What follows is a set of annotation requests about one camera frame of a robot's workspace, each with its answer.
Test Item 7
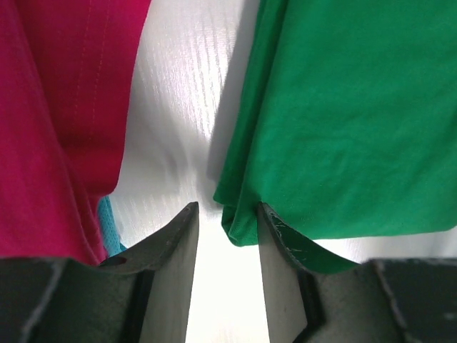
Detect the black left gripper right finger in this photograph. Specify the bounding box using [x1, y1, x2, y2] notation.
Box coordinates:
[257, 203, 456, 342]

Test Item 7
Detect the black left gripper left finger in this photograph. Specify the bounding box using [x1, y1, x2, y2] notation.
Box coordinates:
[1, 202, 199, 342]

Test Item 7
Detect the blue t shirt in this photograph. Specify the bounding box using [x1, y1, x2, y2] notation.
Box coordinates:
[97, 197, 126, 257]

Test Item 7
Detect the green t shirt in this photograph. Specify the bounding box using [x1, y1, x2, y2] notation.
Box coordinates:
[212, 0, 457, 276]

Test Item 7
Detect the red t shirt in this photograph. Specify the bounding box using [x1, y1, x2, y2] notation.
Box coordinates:
[1, 1, 150, 265]

